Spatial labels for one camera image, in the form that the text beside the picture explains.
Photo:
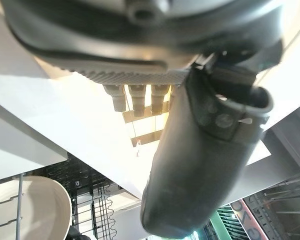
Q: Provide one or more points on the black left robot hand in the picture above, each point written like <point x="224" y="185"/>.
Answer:
<point x="180" y="175"/>

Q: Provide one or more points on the small white bottle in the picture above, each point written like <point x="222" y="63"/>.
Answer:
<point x="138" y="147"/>

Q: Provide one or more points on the green slatted crate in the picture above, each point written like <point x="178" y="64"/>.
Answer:
<point x="227" y="222"/>

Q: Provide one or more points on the pink lettered sign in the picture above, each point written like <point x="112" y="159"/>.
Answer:
<point x="247" y="217"/>

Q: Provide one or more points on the grey metal panel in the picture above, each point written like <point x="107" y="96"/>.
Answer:
<point x="290" y="145"/>

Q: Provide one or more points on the white ridged ceramic bowl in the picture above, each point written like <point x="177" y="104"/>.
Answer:
<point x="42" y="207"/>

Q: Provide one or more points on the white cabinet panel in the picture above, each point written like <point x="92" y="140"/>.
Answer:
<point x="20" y="145"/>

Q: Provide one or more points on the dark window frame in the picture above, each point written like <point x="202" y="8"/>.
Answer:
<point x="145" y="137"/>

